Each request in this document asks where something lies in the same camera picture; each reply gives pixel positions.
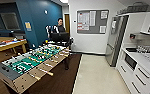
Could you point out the person in dark shirt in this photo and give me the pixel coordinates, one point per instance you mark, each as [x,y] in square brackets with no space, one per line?
[60,26]

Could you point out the stainless steel refrigerator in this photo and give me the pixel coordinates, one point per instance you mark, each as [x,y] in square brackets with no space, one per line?
[116,41]

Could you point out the white paper sheet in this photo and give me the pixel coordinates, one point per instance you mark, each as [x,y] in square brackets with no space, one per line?
[113,23]

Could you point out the green foosball table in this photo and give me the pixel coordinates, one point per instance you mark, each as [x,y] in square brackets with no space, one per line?
[27,63]

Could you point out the wide white drawer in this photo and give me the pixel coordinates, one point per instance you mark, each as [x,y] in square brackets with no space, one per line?
[125,71]

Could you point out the black coffee maker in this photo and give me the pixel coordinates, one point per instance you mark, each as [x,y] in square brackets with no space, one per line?
[131,45]

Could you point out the black built-in microwave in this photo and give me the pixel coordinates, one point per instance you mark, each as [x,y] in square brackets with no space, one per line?
[130,62]

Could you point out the yellow wooden game table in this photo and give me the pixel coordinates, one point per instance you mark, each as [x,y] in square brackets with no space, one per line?
[6,46]

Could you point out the white drawer unit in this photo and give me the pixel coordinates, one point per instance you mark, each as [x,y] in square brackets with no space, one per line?
[146,80]

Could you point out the grey wall notice board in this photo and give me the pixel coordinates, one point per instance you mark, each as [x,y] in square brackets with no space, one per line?
[92,21]

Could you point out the yellow wall sign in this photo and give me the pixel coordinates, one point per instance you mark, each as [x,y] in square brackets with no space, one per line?
[27,26]

